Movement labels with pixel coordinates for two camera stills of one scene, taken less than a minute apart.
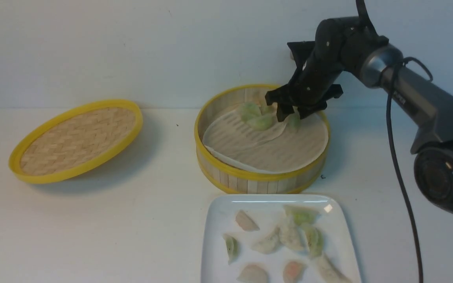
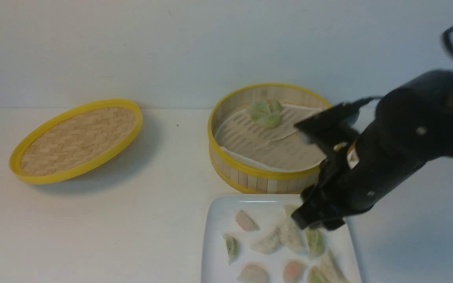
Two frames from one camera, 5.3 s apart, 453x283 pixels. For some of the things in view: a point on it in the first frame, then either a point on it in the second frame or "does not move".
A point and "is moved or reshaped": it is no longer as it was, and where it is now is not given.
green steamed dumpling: x=293 y=122 -> x=316 y=275
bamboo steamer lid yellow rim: x=74 y=140 does not move
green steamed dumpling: x=249 y=111 -> x=260 y=109
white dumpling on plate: x=291 y=235 does not move
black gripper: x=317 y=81 -> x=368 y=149
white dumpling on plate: x=267 y=245 does not move
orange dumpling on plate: x=293 y=271 does not move
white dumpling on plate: x=253 y=274 does not move
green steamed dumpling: x=232 y=247 does not move
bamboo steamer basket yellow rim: x=241 y=147 is moved or reshaped
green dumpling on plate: x=315 y=239 does not move
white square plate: x=278 y=238 does not move
